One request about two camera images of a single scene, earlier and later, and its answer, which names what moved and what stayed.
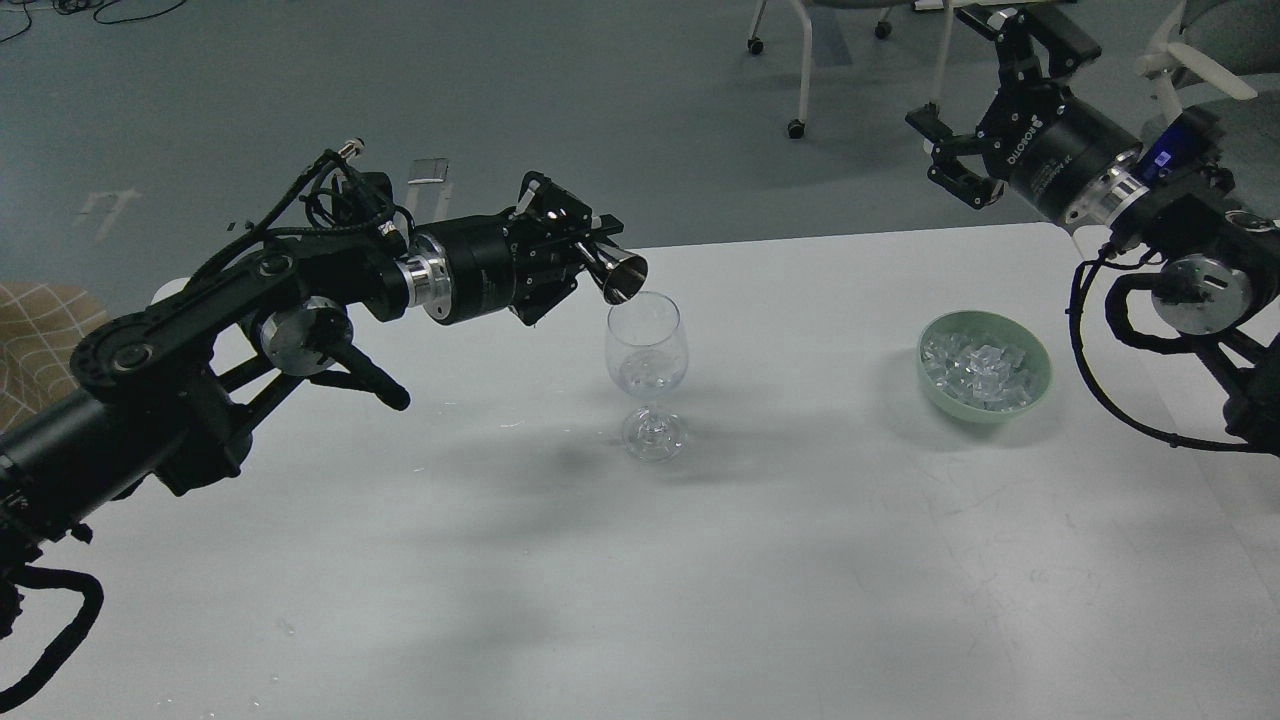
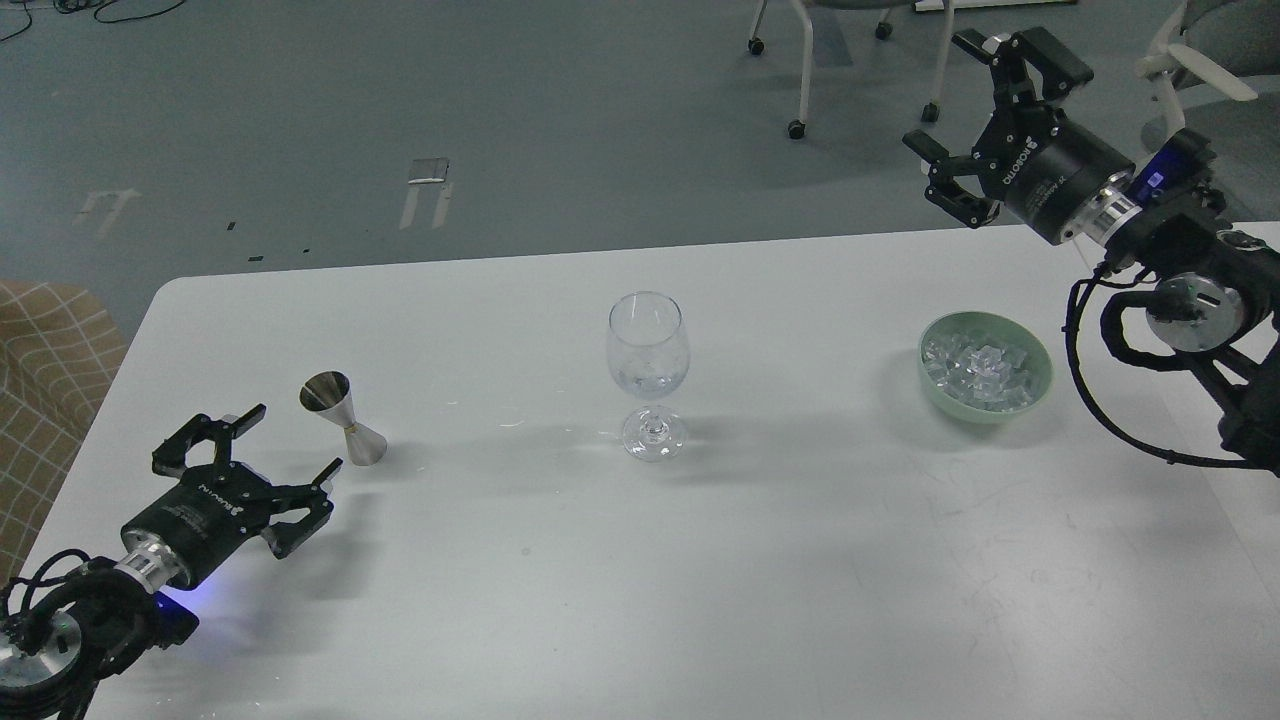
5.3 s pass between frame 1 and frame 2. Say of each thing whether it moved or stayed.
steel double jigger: moved
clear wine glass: stayed
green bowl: stayed
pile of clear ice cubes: stayed
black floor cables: stayed
